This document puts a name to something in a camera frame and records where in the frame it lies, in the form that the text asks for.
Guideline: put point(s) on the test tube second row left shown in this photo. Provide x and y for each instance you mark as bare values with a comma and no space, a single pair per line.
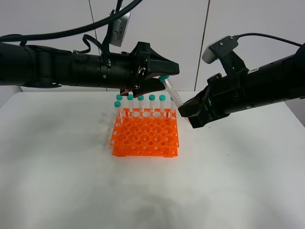
118,106

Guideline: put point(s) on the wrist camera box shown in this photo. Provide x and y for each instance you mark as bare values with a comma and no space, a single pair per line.
219,49
119,30

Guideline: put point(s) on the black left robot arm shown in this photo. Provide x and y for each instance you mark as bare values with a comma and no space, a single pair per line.
46,67

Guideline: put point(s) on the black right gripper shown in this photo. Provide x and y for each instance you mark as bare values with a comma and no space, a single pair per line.
213,102

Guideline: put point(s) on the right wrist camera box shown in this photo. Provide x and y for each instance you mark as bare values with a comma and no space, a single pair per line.
219,49

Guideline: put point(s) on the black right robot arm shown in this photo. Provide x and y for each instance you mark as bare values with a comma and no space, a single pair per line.
242,89

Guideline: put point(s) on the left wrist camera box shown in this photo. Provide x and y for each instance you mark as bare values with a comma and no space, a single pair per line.
119,30

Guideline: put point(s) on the test tube teal cap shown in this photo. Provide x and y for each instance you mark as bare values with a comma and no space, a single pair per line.
165,79

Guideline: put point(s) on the orange test tube rack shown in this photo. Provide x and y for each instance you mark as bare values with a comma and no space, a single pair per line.
145,133

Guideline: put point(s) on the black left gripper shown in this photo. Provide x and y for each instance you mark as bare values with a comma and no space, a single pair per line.
136,71

